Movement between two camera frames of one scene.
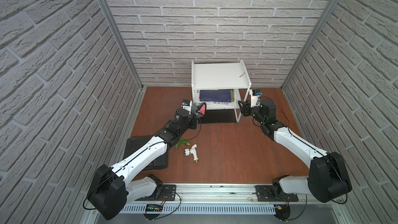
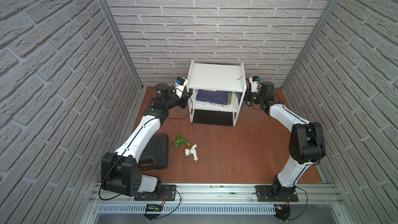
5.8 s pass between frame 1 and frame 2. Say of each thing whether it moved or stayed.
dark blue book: stayed
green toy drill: stayed
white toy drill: stayed
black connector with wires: stayed
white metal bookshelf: moved
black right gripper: moved
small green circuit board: stayed
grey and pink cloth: moved
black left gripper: moved
